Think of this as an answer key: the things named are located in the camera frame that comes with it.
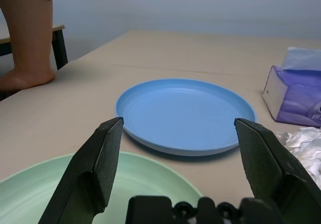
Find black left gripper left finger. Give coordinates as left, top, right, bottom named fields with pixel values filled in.
left=37, top=117, right=124, bottom=224

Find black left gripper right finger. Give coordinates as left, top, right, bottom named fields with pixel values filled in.
left=234, top=118, right=321, bottom=224

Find white tissue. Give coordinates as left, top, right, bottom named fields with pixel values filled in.
left=275, top=126, right=321, bottom=182

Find green plastic plate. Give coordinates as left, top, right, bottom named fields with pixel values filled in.
left=0, top=151, right=205, bottom=224

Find bystander bare forearm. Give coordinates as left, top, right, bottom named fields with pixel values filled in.
left=0, top=0, right=55, bottom=71

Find bystander hand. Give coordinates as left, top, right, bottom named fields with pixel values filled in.
left=0, top=68, right=56, bottom=92

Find purple tissue pack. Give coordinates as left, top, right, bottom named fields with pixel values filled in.
left=261, top=47, right=321, bottom=128

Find blue plastic plate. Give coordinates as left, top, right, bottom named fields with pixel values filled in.
left=114, top=78, right=258, bottom=157

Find beige side table black legs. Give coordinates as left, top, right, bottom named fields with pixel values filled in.
left=0, top=23, right=69, bottom=71

